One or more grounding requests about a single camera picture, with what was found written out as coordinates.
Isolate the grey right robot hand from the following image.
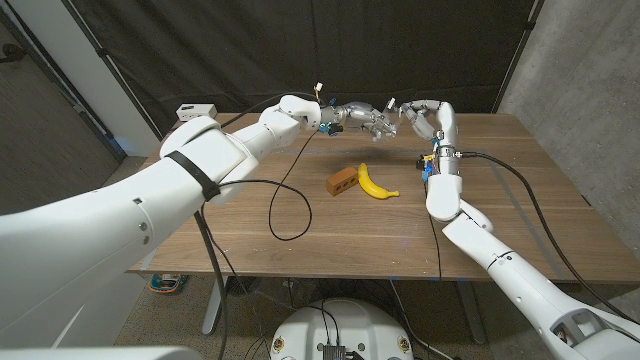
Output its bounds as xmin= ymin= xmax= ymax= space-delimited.
xmin=399 ymin=99 xmax=460 ymax=176

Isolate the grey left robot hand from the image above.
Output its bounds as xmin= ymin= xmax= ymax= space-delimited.
xmin=319 ymin=101 xmax=399 ymax=143

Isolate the clear plastic screen protector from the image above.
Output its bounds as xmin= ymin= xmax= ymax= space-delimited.
xmin=372 ymin=97 xmax=401 ymax=143

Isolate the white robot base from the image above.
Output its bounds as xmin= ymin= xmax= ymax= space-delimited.
xmin=269 ymin=298 xmax=415 ymax=360

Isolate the brown toy brick block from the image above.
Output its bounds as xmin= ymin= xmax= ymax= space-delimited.
xmin=324 ymin=165 xmax=360 ymax=198

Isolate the yellow toy banana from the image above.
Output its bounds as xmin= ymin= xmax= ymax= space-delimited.
xmin=356 ymin=162 xmax=401 ymax=201

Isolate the black backdrop curtain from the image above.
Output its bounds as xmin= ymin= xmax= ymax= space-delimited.
xmin=62 ymin=0 xmax=539 ymax=136

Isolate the black backdrop pole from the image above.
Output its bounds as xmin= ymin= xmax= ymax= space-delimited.
xmin=492 ymin=0 xmax=546 ymax=114
xmin=59 ymin=0 xmax=164 ymax=141

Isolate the white power strip box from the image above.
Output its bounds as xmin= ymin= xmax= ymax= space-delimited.
xmin=175 ymin=103 xmax=218 ymax=123

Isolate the grey table leg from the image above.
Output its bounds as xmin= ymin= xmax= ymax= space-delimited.
xmin=202 ymin=275 xmax=229 ymax=335
xmin=454 ymin=279 xmax=487 ymax=345

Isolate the colourful sneaker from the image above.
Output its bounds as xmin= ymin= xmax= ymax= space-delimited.
xmin=148 ymin=273 xmax=190 ymax=295

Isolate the white robot torso edge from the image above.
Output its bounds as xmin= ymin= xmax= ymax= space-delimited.
xmin=0 ymin=345 xmax=204 ymax=360

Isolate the thin black right arm wire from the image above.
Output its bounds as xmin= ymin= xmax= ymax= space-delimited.
xmin=424 ymin=182 xmax=444 ymax=281

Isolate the thin black arm wire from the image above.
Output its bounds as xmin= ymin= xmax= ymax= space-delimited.
xmin=199 ymin=128 xmax=321 ymax=360
xmin=424 ymin=182 xmax=444 ymax=281

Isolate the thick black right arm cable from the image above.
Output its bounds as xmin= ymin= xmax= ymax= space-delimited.
xmin=458 ymin=151 xmax=636 ymax=321

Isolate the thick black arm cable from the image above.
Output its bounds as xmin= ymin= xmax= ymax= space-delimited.
xmin=193 ymin=91 xmax=321 ymax=360
xmin=458 ymin=151 xmax=636 ymax=321

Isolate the thin black left arm wire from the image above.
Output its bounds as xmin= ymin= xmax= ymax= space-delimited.
xmin=199 ymin=128 xmax=321 ymax=360

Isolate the black power strip cord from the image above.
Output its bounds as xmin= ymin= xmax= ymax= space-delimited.
xmin=169 ymin=117 xmax=204 ymax=132

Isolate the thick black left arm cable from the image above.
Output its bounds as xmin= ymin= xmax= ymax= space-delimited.
xmin=193 ymin=91 xmax=321 ymax=360

